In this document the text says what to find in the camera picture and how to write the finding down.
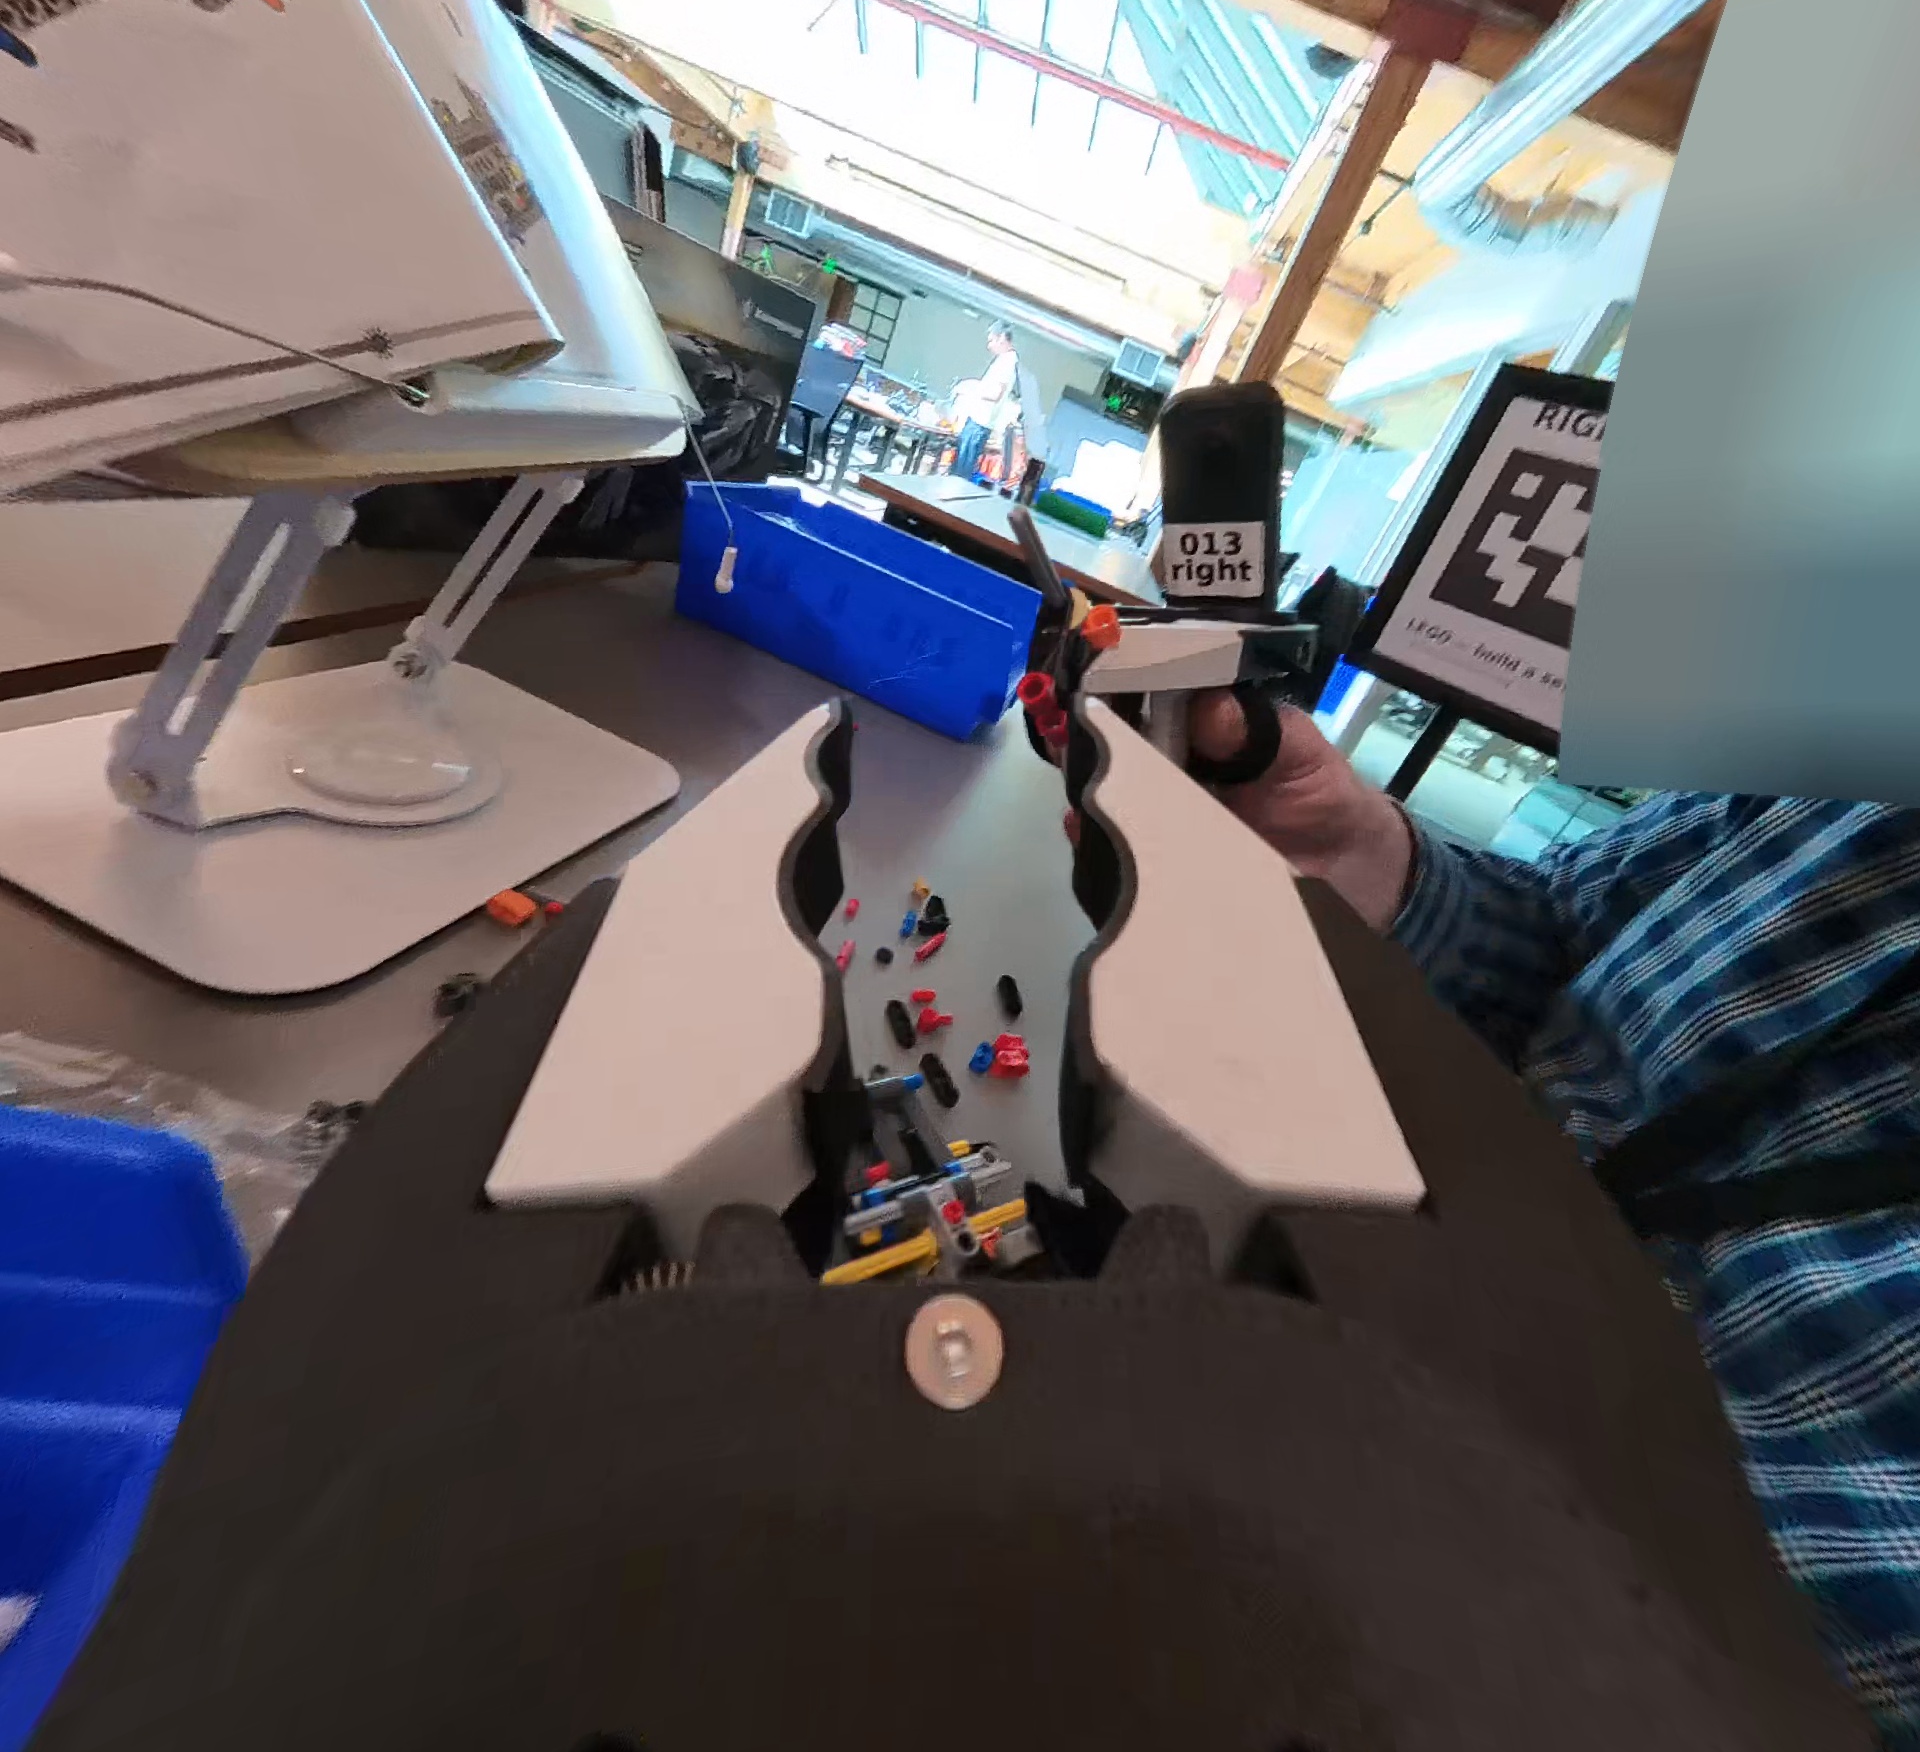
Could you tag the long wooden table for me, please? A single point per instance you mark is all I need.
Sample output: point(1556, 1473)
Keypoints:
point(976, 522)

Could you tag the black office chair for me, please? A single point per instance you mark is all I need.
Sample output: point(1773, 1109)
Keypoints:
point(822, 410)

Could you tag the person's right forearm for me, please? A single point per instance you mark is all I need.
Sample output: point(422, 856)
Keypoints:
point(1515, 911)

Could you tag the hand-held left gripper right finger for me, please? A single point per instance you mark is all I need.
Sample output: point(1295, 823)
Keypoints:
point(1232, 1032)

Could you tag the black lego set box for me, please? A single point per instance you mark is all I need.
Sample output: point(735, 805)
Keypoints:
point(752, 313)

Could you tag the white book stand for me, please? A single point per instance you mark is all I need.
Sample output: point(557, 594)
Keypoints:
point(376, 867)

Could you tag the person's plaid shirt torso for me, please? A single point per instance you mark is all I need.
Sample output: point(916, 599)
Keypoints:
point(1830, 1332)

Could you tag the plain blue storage bin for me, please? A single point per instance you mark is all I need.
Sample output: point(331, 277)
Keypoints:
point(839, 612)

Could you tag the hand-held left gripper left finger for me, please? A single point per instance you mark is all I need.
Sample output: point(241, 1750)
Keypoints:
point(676, 1003)

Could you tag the scattered small lego connectors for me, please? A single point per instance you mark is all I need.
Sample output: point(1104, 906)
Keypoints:
point(1010, 1054)

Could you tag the orange lego connector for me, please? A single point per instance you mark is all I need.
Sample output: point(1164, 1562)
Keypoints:
point(513, 906)

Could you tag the small lego axle assembly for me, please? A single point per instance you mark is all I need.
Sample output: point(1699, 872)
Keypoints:
point(1036, 691)

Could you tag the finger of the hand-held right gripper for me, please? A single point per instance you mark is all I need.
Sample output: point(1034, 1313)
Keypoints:
point(1178, 660)

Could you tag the lego car chassis model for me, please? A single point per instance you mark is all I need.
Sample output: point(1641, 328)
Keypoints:
point(939, 1189)

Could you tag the blue bin with label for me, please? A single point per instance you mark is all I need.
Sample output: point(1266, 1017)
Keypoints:
point(89, 1332)

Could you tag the white lego instruction book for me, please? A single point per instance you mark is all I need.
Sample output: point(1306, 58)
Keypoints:
point(224, 132)

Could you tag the black framed marker sign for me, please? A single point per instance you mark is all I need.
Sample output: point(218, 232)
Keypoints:
point(1478, 493)

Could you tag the person's right hand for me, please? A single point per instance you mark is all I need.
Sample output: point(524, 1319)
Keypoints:
point(1336, 823)

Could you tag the dark grey double connector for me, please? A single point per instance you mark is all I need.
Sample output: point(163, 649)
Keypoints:
point(459, 994)

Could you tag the clear plastic bag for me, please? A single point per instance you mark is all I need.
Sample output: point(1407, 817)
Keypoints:
point(181, 1108)

